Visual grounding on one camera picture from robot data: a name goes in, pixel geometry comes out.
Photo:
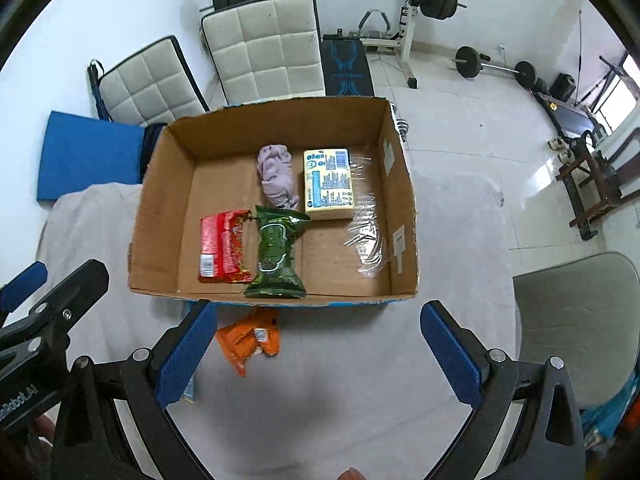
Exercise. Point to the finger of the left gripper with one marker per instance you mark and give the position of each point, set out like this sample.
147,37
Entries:
14,293

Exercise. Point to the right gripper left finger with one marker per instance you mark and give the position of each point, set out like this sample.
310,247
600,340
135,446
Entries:
90,441

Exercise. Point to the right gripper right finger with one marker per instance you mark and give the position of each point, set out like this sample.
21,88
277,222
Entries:
547,442

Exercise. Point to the red snack bag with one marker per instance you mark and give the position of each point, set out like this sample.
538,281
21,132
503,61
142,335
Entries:
221,257

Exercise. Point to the green snack bag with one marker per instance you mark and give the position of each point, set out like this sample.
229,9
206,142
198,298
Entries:
278,231

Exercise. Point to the purple cloth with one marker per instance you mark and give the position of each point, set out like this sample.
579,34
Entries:
274,167

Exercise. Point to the yellow tissue pack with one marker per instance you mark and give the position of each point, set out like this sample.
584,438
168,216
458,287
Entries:
328,193

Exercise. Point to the light blue wrapper strip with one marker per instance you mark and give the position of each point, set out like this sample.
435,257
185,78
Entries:
188,393

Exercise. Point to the grey chair seat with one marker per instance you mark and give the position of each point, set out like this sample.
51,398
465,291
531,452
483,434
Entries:
586,312

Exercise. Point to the blue mat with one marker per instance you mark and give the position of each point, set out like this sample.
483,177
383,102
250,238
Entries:
78,152

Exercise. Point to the orange snack bag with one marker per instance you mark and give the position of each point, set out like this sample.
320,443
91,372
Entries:
256,333

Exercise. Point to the beige table cloth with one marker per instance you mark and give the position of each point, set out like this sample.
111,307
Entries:
351,387

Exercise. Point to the white padded cushion left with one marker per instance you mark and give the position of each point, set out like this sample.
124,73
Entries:
153,85

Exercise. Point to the white padded cushion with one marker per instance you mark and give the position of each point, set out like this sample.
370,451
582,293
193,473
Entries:
153,85
266,50

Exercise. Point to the dark wooden stool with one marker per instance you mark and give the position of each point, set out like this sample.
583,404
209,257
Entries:
608,180

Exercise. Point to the clear plastic wrap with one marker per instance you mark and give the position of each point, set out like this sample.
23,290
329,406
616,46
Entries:
365,232

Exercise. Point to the milk cardboard box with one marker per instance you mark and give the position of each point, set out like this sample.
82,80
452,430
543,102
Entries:
207,164

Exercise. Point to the black treadmill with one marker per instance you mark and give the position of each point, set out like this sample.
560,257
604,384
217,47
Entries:
569,121

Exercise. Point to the white padded cushion centre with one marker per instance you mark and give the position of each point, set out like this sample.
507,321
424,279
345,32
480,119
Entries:
266,50

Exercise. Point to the barbell on floor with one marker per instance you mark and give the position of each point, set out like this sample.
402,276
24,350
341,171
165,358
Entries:
469,63

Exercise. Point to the black blue weight bench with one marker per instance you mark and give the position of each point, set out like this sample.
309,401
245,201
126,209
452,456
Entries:
345,67

